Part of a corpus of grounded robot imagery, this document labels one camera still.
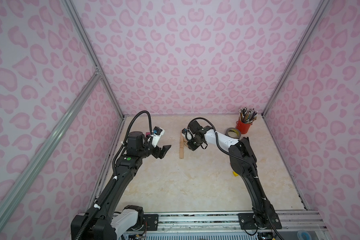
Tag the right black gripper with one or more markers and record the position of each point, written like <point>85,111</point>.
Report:
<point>193,141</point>

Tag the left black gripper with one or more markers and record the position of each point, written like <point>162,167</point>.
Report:
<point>156,150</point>

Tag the long natural wood block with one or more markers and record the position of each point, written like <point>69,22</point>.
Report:
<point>181,153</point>

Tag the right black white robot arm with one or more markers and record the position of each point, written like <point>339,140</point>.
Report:
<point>244,162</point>

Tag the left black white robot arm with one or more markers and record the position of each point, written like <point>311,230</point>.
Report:
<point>100,222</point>

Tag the red pencil cup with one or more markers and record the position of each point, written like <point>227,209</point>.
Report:
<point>243,128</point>

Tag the bundle of coloured pencils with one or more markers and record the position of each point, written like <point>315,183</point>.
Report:
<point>247,115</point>

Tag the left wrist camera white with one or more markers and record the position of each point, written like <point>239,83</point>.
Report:
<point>156,136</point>

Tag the grey duct tape roll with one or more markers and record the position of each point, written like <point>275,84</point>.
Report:
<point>233,133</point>

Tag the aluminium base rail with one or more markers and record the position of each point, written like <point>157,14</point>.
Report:
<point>226,226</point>

